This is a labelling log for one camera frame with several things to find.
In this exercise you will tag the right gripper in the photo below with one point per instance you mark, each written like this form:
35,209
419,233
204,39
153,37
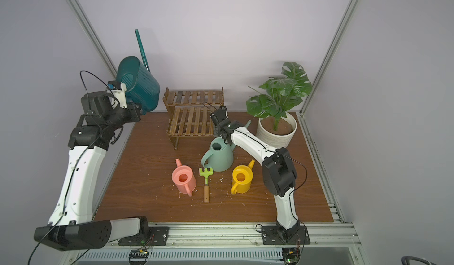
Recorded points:
221,122

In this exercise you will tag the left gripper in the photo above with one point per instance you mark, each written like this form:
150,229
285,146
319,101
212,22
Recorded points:
133,110

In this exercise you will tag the light green watering can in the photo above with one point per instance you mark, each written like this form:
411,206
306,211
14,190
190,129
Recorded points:
220,155

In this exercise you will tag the wooden slatted shelf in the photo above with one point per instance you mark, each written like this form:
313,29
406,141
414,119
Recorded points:
189,113

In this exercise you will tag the dark teal watering can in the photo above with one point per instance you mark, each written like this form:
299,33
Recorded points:
141,86

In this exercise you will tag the pink watering can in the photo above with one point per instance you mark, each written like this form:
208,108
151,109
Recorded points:
184,179

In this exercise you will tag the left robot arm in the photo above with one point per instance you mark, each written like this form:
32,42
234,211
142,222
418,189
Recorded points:
71,225

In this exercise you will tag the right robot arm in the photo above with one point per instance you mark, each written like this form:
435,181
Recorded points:
278,170

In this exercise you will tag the yellow watering can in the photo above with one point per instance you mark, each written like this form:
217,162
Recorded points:
242,177

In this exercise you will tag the white ribbed plant pot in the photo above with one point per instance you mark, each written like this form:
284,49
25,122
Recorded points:
277,133

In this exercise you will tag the green toy rake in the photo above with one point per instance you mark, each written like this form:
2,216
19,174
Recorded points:
206,173

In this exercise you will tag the green monstera plant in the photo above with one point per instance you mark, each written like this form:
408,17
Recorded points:
281,94

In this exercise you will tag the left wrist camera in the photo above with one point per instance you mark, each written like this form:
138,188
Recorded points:
117,90

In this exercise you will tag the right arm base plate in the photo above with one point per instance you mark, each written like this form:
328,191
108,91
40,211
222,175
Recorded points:
277,235

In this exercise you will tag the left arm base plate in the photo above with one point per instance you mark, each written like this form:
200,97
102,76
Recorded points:
151,236

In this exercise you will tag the aluminium front rail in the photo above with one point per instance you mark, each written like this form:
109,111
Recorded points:
244,234

